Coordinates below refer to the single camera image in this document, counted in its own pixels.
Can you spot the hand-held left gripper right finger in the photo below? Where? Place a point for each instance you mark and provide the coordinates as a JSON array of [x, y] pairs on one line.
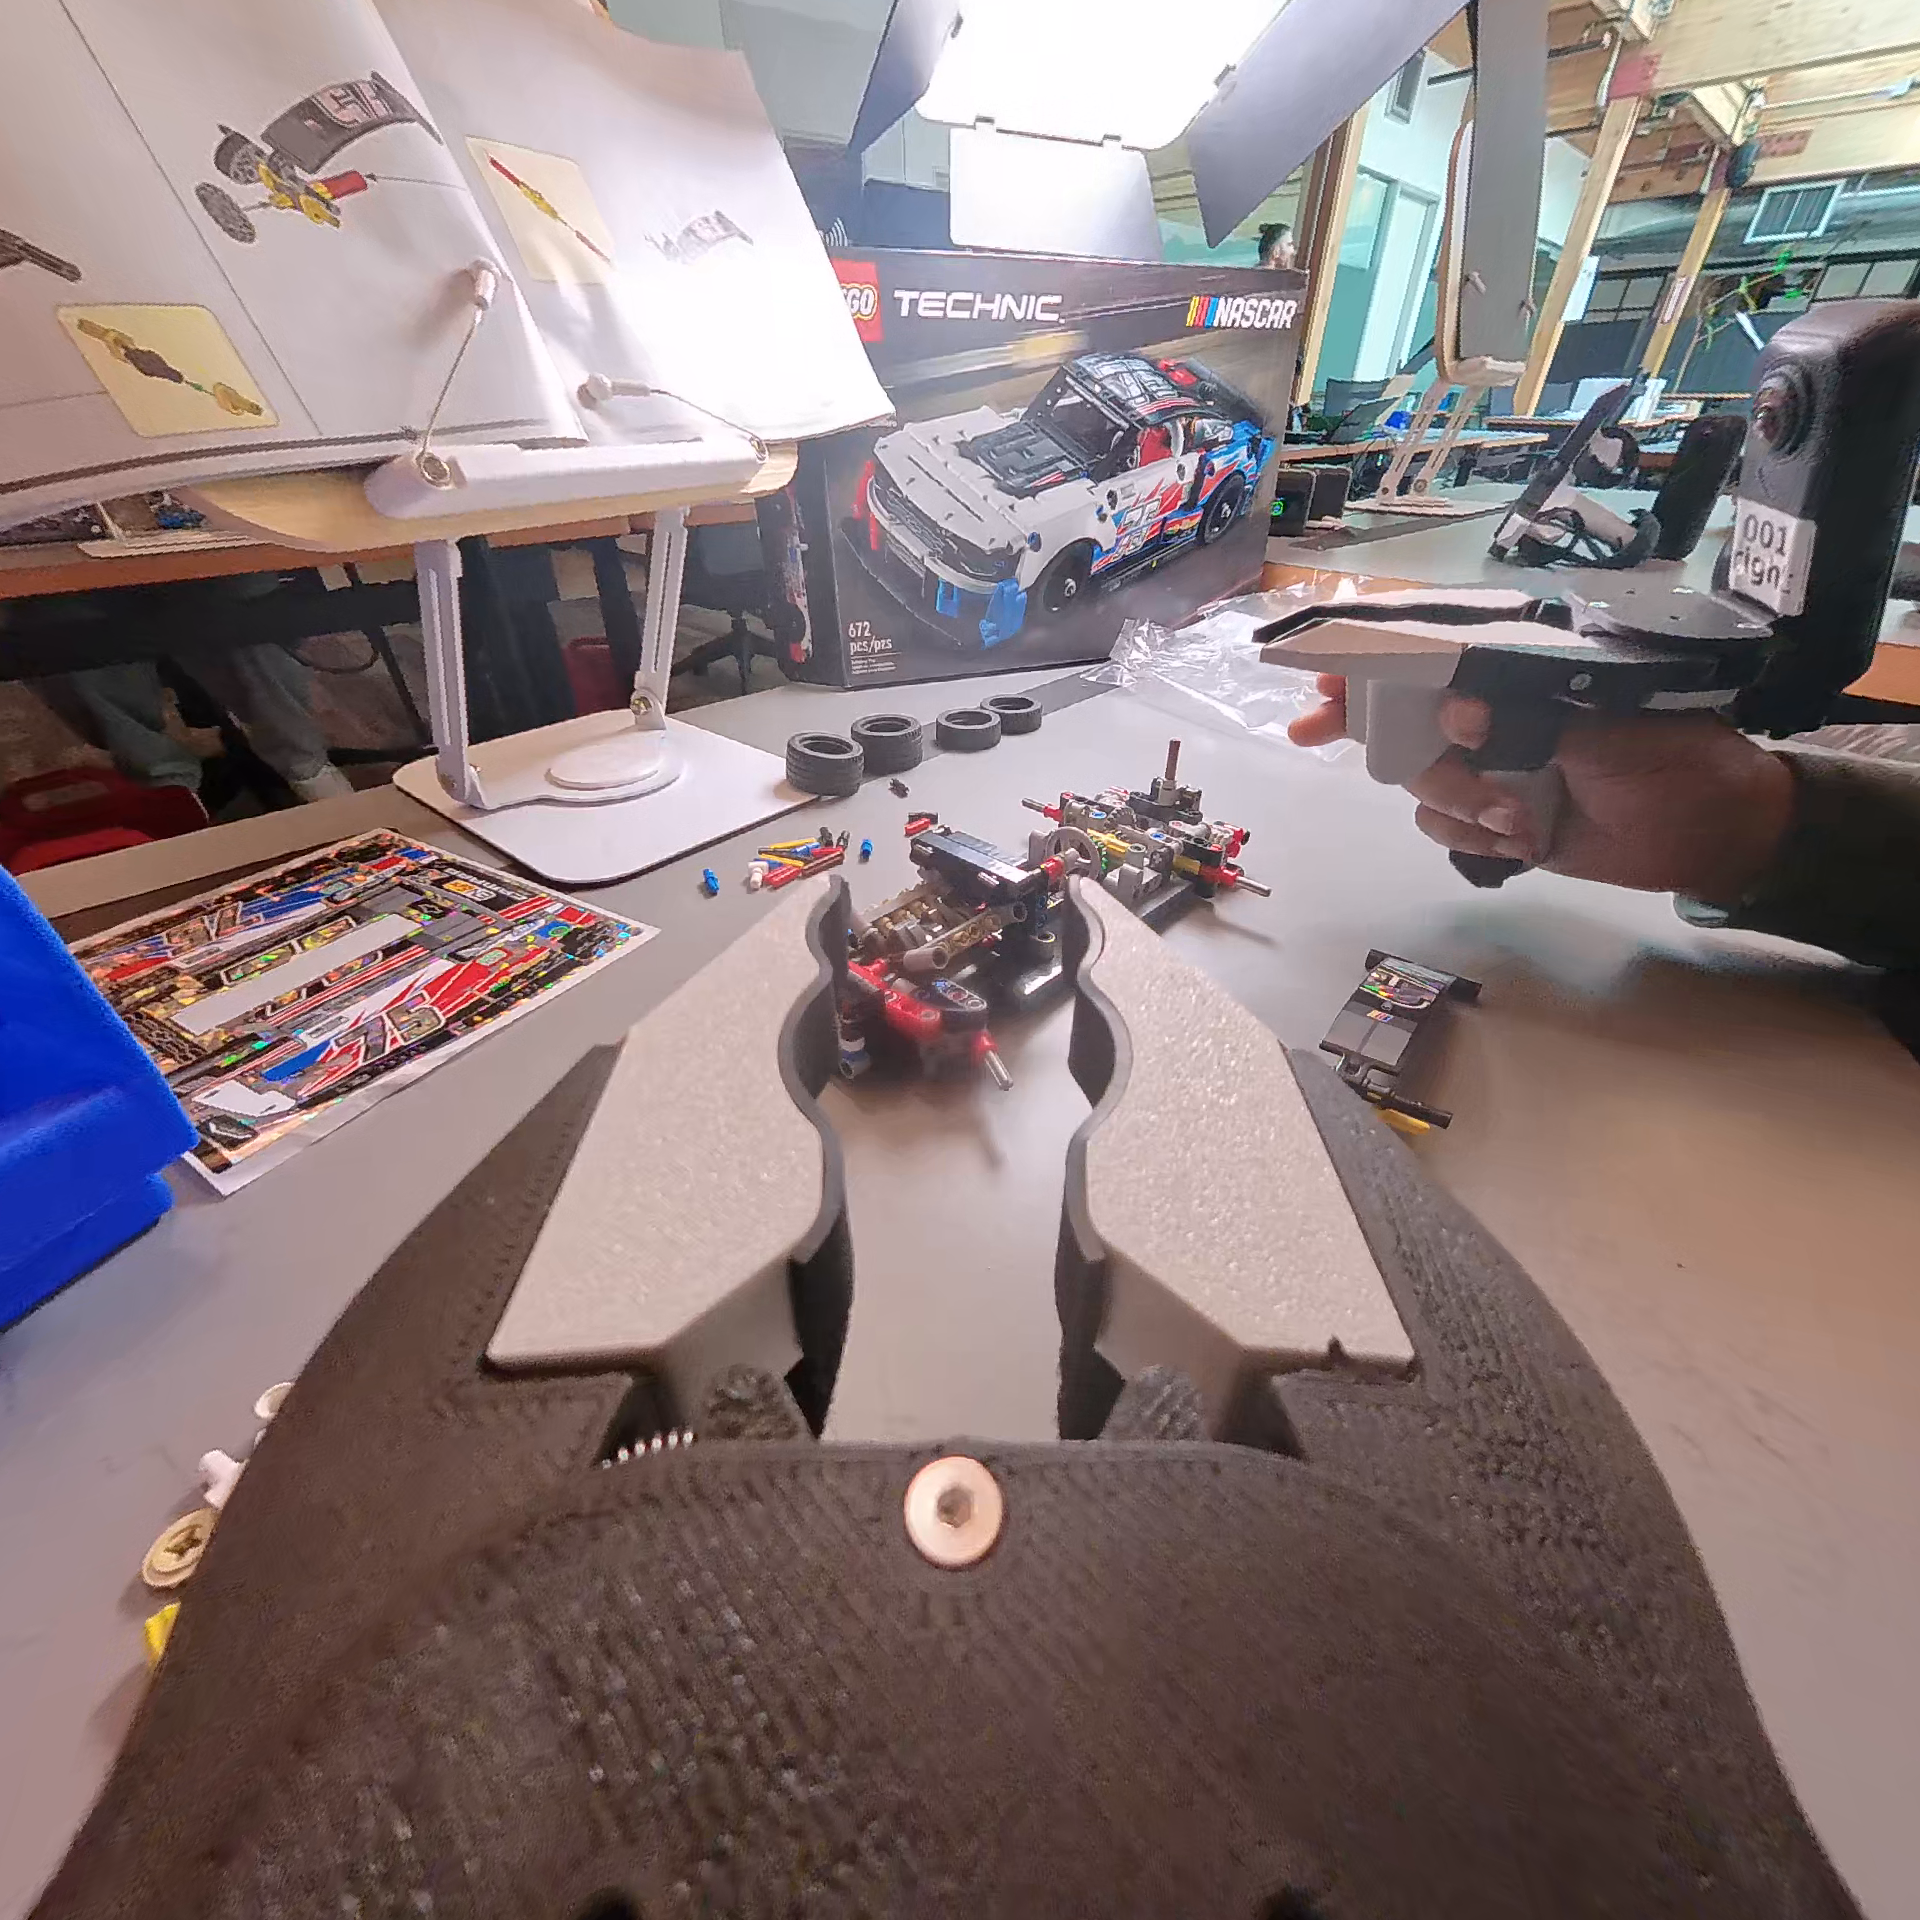
[[1231, 1184]]

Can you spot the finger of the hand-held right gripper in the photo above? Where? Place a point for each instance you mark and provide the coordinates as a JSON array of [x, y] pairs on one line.
[[1440, 604], [1382, 643]]

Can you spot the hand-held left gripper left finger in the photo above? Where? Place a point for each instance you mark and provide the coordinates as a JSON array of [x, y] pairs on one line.
[[675, 1184]]

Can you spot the person's right forearm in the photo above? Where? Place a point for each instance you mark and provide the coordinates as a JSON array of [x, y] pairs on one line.
[[1853, 855]]

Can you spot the black lego panel piece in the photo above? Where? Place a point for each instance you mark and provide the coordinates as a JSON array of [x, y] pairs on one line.
[[1395, 1020]]

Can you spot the black lego tyre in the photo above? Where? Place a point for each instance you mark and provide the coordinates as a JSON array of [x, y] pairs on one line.
[[967, 728], [827, 761], [1014, 713], [888, 740]]

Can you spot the lego race car box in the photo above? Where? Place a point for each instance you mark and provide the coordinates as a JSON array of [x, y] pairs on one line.
[[1049, 451]]

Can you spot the lego car chassis assembly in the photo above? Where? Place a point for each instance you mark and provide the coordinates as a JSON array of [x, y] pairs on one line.
[[975, 885]]

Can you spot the white lego pins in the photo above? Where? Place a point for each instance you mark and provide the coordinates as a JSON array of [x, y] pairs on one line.
[[240, 1447]]

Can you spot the tan lego gear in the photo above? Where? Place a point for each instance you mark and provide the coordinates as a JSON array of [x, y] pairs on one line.
[[181, 1551]]

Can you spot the small yellow lego piece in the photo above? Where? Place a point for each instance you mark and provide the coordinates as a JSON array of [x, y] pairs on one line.
[[159, 1634]]

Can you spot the lego instruction booklet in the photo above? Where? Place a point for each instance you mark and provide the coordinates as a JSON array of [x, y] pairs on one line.
[[389, 211]]

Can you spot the person's right hand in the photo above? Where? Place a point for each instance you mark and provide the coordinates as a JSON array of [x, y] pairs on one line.
[[1665, 803]]

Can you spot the black white pistol-grip device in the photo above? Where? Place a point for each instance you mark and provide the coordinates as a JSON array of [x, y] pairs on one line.
[[1568, 504]]

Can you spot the clear plastic bag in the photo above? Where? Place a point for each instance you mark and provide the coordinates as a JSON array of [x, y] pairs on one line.
[[1214, 639]]

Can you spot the pile of small coloured pins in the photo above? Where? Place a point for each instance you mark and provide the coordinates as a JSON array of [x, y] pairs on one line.
[[788, 860]]

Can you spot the grey panel on wooden stand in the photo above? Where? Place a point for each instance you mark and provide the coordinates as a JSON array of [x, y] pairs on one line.
[[1485, 224]]

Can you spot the colourful sticker sheet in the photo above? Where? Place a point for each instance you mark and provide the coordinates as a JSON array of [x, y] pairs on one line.
[[347, 973]]

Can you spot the white book stand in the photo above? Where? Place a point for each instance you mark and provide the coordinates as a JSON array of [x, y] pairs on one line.
[[600, 763]]

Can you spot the blue bin with bags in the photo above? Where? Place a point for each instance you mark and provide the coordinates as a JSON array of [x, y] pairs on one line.
[[67, 1080]]

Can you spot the red box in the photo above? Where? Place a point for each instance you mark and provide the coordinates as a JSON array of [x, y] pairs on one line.
[[89, 819]]

